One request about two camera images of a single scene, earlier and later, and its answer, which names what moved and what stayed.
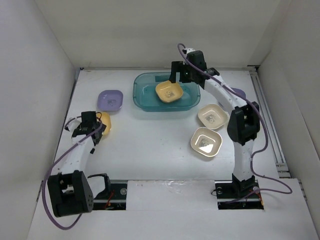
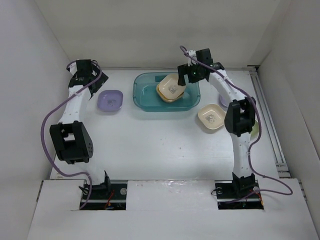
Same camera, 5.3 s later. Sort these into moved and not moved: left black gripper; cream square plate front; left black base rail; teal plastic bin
Moved: cream square plate front; left black gripper
Not moved: left black base rail; teal plastic bin
